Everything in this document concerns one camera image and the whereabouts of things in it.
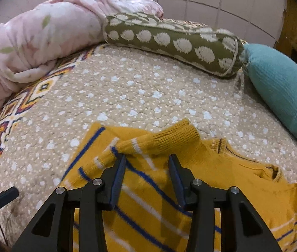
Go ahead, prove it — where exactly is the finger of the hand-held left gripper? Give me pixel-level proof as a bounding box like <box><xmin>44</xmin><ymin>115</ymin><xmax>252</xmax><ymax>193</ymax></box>
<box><xmin>0</xmin><ymin>187</ymin><xmax>20</xmax><ymax>210</ymax></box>

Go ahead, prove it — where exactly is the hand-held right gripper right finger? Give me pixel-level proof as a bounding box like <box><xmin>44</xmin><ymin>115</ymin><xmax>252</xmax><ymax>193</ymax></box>
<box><xmin>169</xmin><ymin>154</ymin><xmax>283</xmax><ymax>252</ymax></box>

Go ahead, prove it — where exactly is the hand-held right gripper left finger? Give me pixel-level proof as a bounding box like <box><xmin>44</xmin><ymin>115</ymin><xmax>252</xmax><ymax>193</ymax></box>
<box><xmin>12</xmin><ymin>154</ymin><xmax>126</xmax><ymax>252</ymax></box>

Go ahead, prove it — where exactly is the yellow striped sweater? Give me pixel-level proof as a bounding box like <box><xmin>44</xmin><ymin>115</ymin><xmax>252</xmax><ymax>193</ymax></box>
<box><xmin>59</xmin><ymin>119</ymin><xmax>297</xmax><ymax>252</ymax></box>

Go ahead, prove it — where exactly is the geometric patterned bed sheet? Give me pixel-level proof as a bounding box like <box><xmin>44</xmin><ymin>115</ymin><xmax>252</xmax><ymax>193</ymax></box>
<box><xmin>0</xmin><ymin>45</ymin><xmax>107</xmax><ymax>189</ymax></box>

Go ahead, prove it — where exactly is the beige dotted quilt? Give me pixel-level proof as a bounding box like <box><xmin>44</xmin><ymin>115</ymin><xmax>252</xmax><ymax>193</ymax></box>
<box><xmin>0</xmin><ymin>45</ymin><xmax>297</xmax><ymax>247</ymax></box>

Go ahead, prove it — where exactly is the green hedgehog print bolster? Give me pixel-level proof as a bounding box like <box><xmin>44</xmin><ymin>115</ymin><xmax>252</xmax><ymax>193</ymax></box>
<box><xmin>103</xmin><ymin>13</ymin><xmax>246</xmax><ymax>78</ymax></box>

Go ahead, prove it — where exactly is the teal ribbed pillow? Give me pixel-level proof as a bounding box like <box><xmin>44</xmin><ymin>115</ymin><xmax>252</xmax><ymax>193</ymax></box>
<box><xmin>243</xmin><ymin>43</ymin><xmax>297</xmax><ymax>154</ymax></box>

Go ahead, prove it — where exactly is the pink floral blanket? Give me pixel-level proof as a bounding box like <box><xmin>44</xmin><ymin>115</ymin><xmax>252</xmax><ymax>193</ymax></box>
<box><xmin>0</xmin><ymin>0</ymin><xmax>164</xmax><ymax>132</ymax></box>

